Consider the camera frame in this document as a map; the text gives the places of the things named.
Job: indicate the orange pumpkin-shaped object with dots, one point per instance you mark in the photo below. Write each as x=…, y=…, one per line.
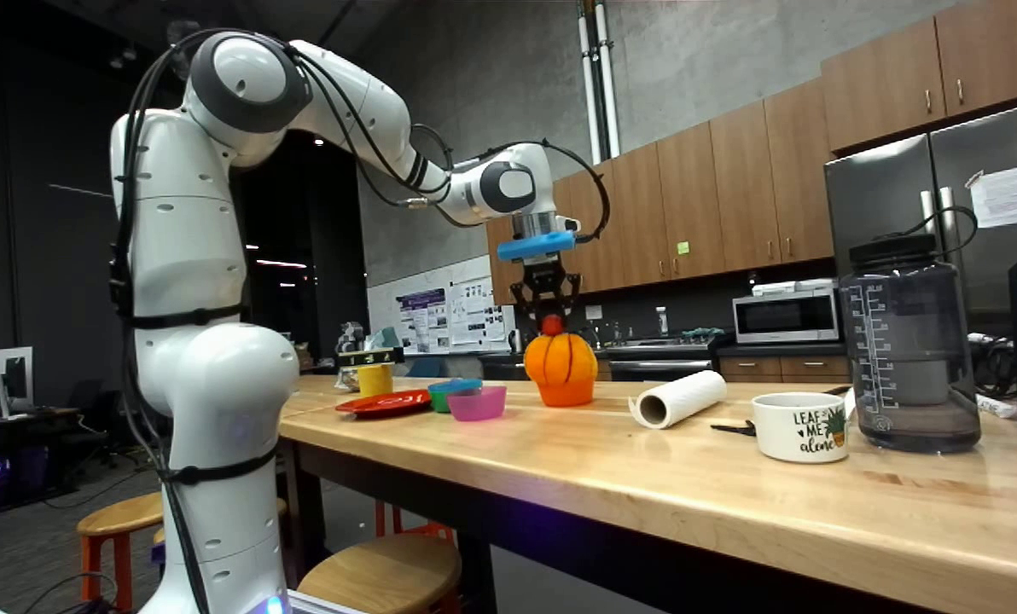
x=563, y=368

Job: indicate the white paper towel roll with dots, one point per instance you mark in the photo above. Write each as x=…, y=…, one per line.
x=677, y=400

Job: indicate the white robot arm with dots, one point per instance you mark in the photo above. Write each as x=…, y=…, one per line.
x=178, y=278

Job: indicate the white ceramic mug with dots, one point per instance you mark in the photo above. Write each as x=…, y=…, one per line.
x=801, y=429

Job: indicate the small red ball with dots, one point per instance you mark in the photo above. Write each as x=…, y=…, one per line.
x=550, y=325

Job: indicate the red orange plate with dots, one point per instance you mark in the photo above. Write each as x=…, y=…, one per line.
x=386, y=403

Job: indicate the yellow cup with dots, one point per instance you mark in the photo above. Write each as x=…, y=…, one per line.
x=373, y=381

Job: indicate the stainless steel refrigerator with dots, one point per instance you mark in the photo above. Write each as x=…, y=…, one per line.
x=961, y=188

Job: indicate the silver microwave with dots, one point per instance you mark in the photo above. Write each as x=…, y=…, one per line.
x=787, y=314

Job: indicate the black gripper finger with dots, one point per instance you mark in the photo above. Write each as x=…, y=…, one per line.
x=568, y=309
x=526, y=322

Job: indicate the pink plastic bowl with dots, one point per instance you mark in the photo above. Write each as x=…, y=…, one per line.
x=483, y=403

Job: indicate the black handled utensil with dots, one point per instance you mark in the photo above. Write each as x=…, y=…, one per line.
x=737, y=429

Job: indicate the wooden round stool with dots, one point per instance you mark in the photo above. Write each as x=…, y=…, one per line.
x=394, y=575

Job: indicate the orange-legged wooden stool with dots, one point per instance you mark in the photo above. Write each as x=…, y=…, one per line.
x=111, y=529

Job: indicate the teal plastic bowl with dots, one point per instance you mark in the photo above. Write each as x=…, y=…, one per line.
x=446, y=390

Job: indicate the white poster board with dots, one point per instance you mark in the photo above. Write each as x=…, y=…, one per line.
x=446, y=311

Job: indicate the wooden upper cabinets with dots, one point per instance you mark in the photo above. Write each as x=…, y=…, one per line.
x=747, y=188

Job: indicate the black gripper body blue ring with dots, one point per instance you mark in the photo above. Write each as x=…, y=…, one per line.
x=536, y=247

